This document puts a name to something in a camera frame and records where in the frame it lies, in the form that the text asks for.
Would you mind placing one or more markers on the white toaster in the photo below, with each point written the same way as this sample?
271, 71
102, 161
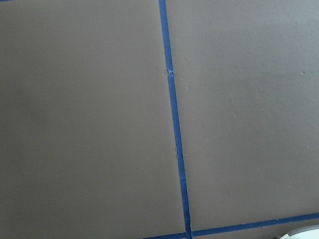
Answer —
309, 232

